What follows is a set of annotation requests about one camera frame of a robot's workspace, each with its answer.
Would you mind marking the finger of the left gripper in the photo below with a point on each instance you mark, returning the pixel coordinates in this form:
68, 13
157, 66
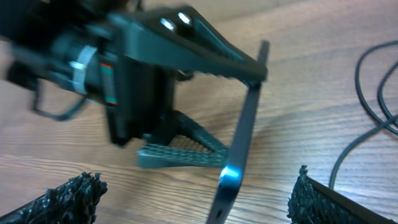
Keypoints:
158, 152

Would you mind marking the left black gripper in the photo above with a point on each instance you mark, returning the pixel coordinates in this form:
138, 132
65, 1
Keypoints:
68, 52

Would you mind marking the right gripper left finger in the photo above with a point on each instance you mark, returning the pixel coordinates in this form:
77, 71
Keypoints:
73, 202

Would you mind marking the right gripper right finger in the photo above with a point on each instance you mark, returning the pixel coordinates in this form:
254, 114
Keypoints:
313, 203

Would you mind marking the blue screen Galaxy smartphone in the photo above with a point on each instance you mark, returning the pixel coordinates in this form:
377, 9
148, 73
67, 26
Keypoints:
232, 174

